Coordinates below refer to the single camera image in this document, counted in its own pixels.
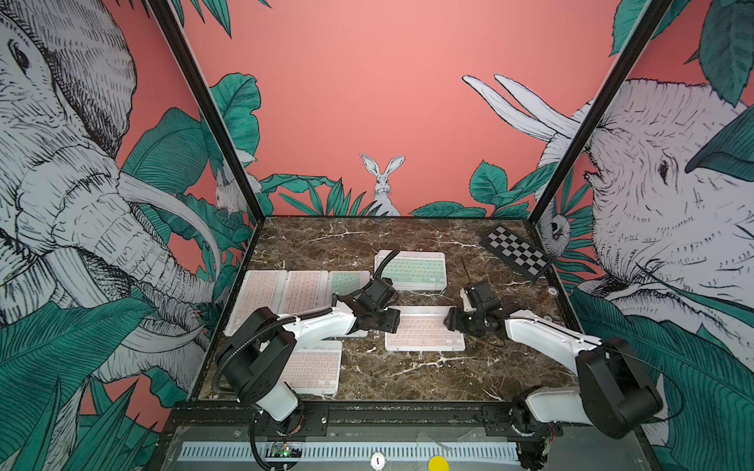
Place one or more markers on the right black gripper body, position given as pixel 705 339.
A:
pixel 467 322

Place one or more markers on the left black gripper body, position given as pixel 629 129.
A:
pixel 387 320

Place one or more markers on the green keyboard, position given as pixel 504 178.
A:
pixel 346 282
pixel 417 271

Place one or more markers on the pink keyboard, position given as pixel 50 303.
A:
pixel 260 288
pixel 316 369
pixel 422 329
pixel 304 291

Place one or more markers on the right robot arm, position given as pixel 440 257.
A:
pixel 614 393

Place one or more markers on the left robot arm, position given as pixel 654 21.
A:
pixel 252 361

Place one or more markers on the checkerboard calibration plate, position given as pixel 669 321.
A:
pixel 524 257

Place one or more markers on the yellow round button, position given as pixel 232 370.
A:
pixel 438 463

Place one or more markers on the white vented strip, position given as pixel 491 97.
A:
pixel 490 452

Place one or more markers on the black mounting rail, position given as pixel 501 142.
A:
pixel 317 418

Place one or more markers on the black frame post left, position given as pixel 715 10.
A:
pixel 167 20

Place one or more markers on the black frame post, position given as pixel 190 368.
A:
pixel 651 15
pixel 167 20

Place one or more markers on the black frame post right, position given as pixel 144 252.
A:
pixel 651 15

